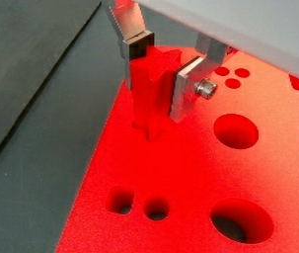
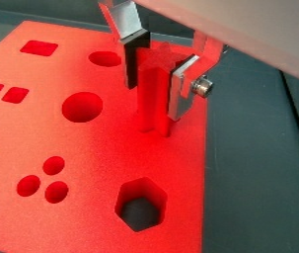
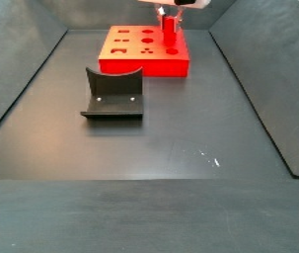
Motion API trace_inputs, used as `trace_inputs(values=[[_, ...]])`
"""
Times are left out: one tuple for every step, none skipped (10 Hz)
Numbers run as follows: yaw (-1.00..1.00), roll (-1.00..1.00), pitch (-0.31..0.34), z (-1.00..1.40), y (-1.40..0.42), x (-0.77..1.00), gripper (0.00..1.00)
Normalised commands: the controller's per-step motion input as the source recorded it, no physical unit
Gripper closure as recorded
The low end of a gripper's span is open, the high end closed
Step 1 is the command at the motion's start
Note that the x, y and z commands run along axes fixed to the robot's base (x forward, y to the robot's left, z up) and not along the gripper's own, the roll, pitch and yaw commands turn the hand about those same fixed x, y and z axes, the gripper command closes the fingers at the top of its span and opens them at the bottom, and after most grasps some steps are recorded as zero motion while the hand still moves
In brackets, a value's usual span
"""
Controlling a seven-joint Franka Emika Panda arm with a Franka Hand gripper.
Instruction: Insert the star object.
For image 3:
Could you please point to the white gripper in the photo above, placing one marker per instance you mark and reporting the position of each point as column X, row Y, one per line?
column 197, row 4

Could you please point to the red star-shaped peg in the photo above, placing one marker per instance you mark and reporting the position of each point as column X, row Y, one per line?
column 169, row 30

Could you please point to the red shape sorter block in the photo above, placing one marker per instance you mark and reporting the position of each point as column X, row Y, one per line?
column 136, row 47

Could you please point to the black curved holder stand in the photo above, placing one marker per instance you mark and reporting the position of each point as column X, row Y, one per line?
column 117, row 94

